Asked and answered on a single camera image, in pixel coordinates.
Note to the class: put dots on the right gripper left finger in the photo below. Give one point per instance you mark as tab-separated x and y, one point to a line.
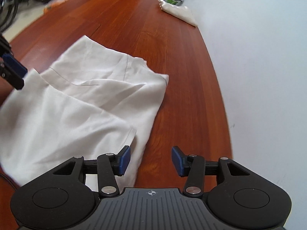
110	165

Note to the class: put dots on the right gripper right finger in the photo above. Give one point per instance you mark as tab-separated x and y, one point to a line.
193	167

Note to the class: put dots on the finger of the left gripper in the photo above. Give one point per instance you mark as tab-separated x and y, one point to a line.
13	78
14	65

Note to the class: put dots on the beige satin shirt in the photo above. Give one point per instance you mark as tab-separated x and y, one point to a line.
91	101

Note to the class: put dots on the folded cream garment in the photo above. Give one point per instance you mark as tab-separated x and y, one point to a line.
181	12

